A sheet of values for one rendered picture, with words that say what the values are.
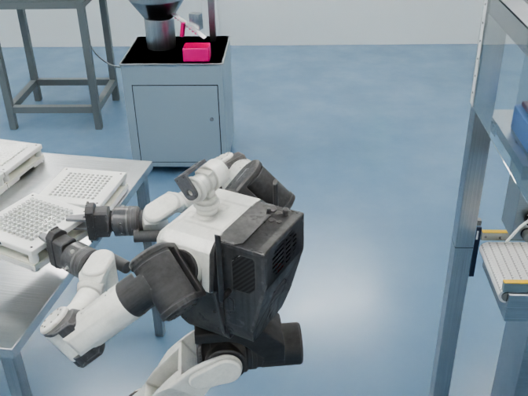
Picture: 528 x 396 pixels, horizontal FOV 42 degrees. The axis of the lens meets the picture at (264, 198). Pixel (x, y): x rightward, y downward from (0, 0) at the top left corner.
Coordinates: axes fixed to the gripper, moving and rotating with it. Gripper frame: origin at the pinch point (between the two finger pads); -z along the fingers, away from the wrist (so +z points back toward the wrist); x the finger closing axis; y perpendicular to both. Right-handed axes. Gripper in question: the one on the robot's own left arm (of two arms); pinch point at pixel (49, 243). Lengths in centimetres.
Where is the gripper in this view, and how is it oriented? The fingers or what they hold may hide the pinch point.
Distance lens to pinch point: 200.0
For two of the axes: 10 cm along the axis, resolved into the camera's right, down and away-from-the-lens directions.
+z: 8.0, 3.1, -5.2
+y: 6.0, -4.1, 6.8
